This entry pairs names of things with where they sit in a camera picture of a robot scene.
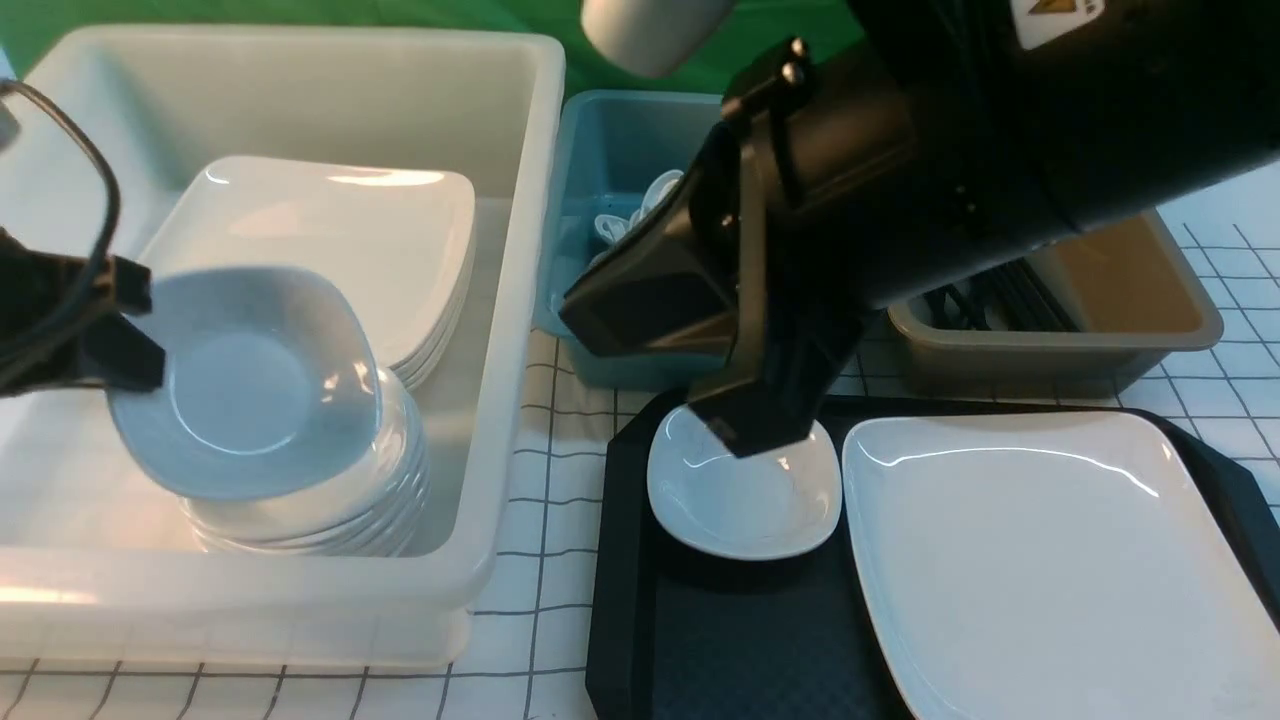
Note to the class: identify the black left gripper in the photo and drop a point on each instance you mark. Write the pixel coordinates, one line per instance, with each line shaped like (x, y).
(57, 338)

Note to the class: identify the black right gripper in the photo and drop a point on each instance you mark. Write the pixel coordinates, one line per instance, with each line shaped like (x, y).
(746, 259)

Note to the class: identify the white bowl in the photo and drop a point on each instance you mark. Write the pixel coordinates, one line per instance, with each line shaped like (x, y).
(767, 507)
(347, 495)
(269, 385)

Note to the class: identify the large white rice plate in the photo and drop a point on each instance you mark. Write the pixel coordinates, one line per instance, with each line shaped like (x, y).
(1051, 566)

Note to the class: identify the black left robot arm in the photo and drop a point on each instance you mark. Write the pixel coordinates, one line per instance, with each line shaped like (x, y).
(99, 249)

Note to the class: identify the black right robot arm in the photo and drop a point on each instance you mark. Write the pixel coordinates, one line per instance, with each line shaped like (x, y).
(953, 137)

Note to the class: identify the top stacked white square plate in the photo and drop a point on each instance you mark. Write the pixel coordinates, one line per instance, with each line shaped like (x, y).
(391, 240)

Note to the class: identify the teal plastic spoon bin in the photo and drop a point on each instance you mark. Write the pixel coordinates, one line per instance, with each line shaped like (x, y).
(612, 146)

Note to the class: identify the pile of black chopsticks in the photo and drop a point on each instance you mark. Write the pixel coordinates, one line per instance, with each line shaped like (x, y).
(1011, 297)

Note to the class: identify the large white plastic bin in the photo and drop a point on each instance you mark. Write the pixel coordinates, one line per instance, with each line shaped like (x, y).
(98, 563)

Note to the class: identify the brown plastic chopstick bin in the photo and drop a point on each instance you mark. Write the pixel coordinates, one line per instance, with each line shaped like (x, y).
(1132, 296)

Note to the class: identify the lower stacked white plates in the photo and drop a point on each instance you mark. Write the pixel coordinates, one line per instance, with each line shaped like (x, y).
(414, 370)

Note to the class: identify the lower stacked white bowls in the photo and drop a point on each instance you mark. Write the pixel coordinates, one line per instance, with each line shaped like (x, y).
(382, 531)

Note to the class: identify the black serving tray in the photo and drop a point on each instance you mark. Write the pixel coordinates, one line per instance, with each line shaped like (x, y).
(677, 634)

